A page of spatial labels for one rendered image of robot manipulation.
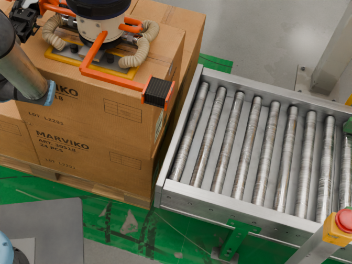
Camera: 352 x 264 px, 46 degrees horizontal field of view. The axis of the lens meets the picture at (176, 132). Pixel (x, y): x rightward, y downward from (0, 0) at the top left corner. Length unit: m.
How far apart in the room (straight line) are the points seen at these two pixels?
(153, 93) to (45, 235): 0.58
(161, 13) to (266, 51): 1.01
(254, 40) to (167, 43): 1.60
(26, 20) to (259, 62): 1.89
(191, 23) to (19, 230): 1.44
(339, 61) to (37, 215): 1.98
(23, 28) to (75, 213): 0.65
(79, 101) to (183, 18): 0.98
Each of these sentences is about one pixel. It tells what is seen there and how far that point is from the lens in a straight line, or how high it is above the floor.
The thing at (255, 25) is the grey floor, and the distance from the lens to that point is 3.30.
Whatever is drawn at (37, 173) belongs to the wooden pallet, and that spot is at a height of 0.04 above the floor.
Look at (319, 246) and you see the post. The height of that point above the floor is 0.88.
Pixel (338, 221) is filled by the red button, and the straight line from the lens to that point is 1.26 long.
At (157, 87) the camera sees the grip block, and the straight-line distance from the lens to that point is 1.29.
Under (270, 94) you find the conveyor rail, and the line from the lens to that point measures 2.05.
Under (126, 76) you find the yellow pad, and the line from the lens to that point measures 1.50.
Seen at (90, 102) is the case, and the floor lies 0.84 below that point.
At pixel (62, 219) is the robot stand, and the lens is 1.46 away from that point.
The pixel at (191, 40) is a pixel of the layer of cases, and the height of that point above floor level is 0.54.
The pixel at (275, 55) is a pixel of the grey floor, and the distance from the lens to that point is 3.12.
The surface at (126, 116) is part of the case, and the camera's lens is 1.57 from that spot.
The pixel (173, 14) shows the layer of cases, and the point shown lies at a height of 0.54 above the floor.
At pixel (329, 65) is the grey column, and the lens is 2.77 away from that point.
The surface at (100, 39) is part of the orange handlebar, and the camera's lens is 1.46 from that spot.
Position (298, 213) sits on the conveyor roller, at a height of 0.55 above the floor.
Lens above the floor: 2.08
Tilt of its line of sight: 55 degrees down
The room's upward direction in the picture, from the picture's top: 9 degrees clockwise
